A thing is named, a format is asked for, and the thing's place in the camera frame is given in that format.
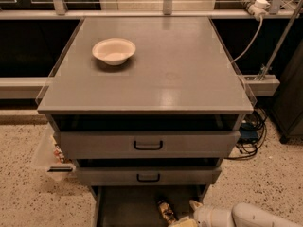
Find black floor cables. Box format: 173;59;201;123
225;107;269;161

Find diagonal metal rod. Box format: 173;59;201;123
256;0;303;81

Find top grey drawer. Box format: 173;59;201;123
54;131;240;159

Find clear plastic side bin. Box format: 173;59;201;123
30;124;76;181

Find white power cable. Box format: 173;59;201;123
230;14;265;64

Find bottom grey open drawer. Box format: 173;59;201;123
93;185;205;227

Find grey drawer cabinet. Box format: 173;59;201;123
36;15;255;227

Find white power strip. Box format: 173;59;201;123
238;0;270;21

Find middle grey drawer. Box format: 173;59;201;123
76;166;221;186

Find white paper bowl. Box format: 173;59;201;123
92;38;136;66

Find dark cabinet at right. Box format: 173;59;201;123
273;42;303;144

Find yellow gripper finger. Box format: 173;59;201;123
189;200;203;211
169;218;198;227

